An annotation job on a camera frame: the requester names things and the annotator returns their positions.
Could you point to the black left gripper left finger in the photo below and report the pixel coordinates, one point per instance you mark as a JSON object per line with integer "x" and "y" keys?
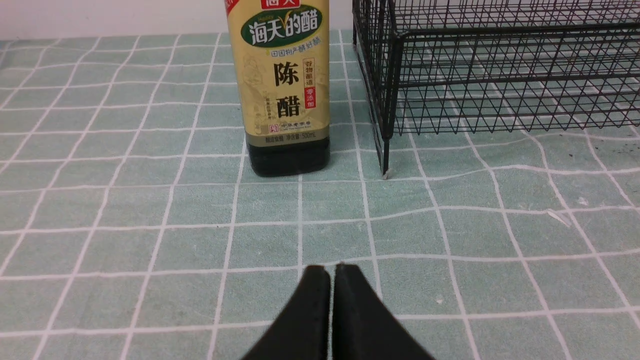
{"x": 301, "y": 330}

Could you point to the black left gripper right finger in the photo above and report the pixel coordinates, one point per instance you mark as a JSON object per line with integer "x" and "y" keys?
{"x": 363, "y": 328}

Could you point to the dark vinegar bottle tan label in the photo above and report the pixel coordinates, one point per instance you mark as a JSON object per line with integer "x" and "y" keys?
{"x": 281, "y": 55}

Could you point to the green checkered tablecloth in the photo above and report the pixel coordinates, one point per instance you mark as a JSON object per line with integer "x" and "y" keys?
{"x": 133, "y": 227}

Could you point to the black wire mesh shelf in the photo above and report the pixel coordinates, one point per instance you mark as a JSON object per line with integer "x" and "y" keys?
{"x": 469, "y": 66}

